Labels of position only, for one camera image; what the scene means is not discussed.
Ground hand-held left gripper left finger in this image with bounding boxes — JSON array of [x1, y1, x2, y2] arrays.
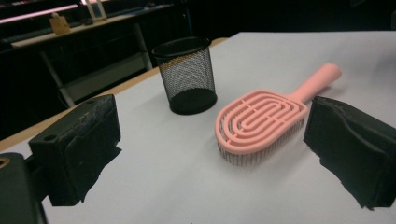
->
[[28, 93, 122, 207]]

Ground black mesh pen cup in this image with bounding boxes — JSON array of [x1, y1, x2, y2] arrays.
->
[[151, 36, 218, 116]]

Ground pink hairbrush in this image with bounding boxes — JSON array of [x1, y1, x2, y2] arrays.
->
[[214, 63, 343, 166]]

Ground white metal stand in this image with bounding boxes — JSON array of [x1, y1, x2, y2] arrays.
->
[[0, 3, 176, 108]]

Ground white frame stand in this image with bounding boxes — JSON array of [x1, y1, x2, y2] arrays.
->
[[84, 0, 107, 22]]

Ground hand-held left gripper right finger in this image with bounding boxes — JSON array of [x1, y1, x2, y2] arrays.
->
[[303, 95, 396, 210]]

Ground white table cover sheet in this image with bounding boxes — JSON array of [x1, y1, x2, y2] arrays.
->
[[0, 31, 396, 224]]

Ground tan box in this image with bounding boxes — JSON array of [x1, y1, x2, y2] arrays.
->
[[49, 12, 72, 35]]

